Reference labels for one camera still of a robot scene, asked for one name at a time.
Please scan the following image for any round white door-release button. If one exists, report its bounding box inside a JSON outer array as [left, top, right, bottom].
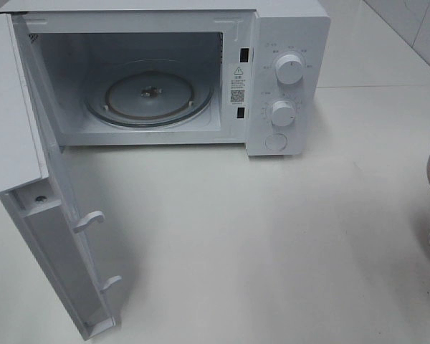
[[264, 133, 287, 151]]

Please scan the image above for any white microwave knob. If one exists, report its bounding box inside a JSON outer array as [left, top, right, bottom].
[[270, 100, 296, 127], [274, 52, 304, 85]]

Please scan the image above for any white microwave oven body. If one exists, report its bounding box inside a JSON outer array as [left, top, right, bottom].
[[0, 1, 330, 156]]

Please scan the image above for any glass microwave turntable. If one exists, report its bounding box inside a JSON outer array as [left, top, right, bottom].
[[85, 70, 214, 128]]

